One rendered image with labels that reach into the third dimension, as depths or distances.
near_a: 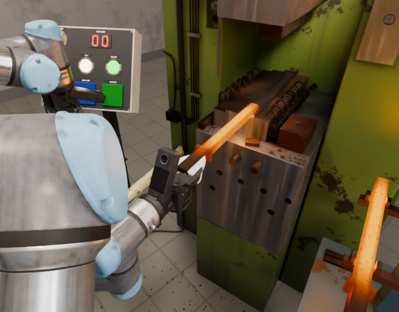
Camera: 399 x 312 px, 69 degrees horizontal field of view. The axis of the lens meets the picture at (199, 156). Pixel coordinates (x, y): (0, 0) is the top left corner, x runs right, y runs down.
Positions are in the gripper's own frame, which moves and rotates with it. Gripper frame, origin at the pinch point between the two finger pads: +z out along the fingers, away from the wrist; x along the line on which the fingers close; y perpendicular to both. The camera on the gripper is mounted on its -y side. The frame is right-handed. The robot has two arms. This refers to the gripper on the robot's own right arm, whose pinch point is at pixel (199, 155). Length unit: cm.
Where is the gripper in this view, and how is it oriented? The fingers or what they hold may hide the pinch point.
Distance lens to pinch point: 75.1
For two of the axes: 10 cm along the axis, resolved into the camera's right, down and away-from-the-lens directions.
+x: 8.4, 3.3, -4.4
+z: 5.5, -5.0, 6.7
